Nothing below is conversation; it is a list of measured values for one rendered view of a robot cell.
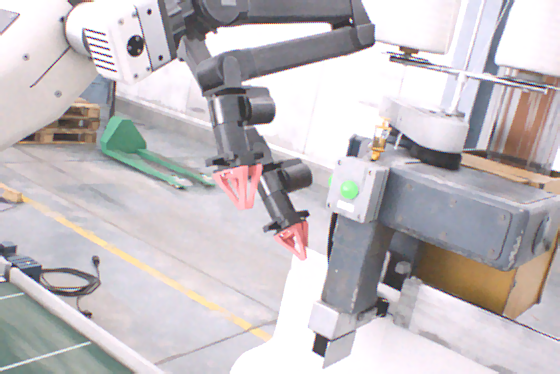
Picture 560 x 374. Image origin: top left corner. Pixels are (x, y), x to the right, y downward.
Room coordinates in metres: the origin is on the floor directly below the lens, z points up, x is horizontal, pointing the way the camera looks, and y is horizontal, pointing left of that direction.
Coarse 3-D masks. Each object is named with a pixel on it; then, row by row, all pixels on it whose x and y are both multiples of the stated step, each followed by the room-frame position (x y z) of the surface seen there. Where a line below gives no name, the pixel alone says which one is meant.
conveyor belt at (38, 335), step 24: (0, 288) 2.19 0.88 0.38; (0, 312) 2.01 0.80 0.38; (24, 312) 2.05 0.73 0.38; (48, 312) 2.08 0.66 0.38; (0, 336) 1.86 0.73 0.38; (24, 336) 1.89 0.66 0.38; (48, 336) 1.92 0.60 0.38; (72, 336) 1.95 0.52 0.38; (0, 360) 1.72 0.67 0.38; (24, 360) 1.75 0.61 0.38; (48, 360) 1.78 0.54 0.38; (72, 360) 1.81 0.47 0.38; (96, 360) 1.84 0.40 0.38
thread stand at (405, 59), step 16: (480, 16) 1.32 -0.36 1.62; (416, 64) 1.37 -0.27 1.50; (432, 64) 1.35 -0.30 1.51; (464, 64) 1.32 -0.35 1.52; (464, 80) 1.31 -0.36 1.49; (480, 80) 1.29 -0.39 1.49; (496, 80) 1.27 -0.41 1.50; (512, 80) 1.21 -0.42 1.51; (528, 80) 1.20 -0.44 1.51; (448, 112) 1.30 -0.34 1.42; (464, 112) 1.31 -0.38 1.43
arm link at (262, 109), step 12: (228, 60) 1.12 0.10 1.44; (228, 72) 1.12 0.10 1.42; (240, 72) 1.13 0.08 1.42; (228, 84) 1.11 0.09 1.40; (240, 84) 1.13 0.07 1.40; (204, 96) 1.16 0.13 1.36; (252, 96) 1.17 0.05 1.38; (264, 96) 1.18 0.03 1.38; (252, 108) 1.14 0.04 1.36; (264, 108) 1.16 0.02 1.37; (252, 120) 1.15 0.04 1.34; (264, 120) 1.17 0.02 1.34
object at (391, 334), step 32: (320, 256) 1.26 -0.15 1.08; (288, 288) 1.29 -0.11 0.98; (320, 288) 1.24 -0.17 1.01; (384, 288) 1.16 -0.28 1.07; (288, 320) 1.28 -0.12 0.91; (384, 320) 1.15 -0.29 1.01; (256, 352) 1.26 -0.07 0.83; (288, 352) 1.24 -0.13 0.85; (352, 352) 1.17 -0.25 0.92; (384, 352) 1.14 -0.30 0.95; (416, 352) 1.10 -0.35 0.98; (448, 352) 1.07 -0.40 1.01
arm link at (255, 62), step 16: (336, 32) 1.35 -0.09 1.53; (352, 32) 1.36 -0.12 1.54; (368, 32) 1.37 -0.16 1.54; (256, 48) 1.19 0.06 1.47; (272, 48) 1.22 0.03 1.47; (288, 48) 1.25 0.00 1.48; (304, 48) 1.28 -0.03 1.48; (320, 48) 1.31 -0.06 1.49; (336, 48) 1.34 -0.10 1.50; (352, 48) 1.36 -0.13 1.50; (208, 64) 1.13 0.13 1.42; (240, 64) 1.15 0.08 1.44; (256, 64) 1.17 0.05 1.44; (272, 64) 1.21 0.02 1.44; (288, 64) 1.24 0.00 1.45; (304, 64) 1.28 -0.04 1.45; (208, 80) 1.14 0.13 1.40
